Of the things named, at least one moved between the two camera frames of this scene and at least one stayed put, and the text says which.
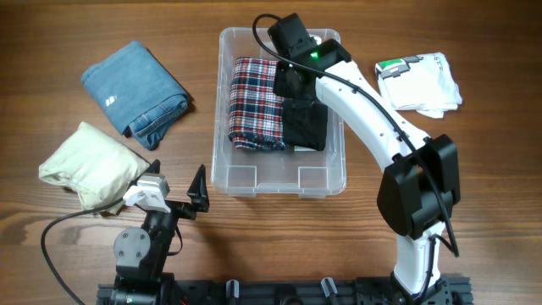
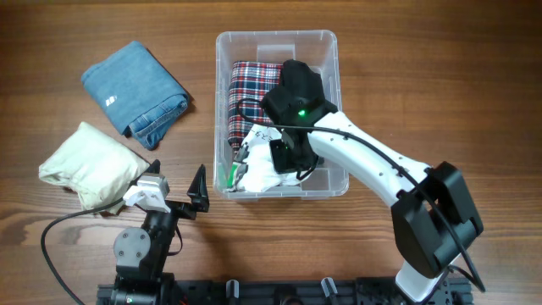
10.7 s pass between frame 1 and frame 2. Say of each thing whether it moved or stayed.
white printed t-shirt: moved
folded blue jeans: stayed
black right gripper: moved
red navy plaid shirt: stayed
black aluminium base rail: stayed
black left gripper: stayed
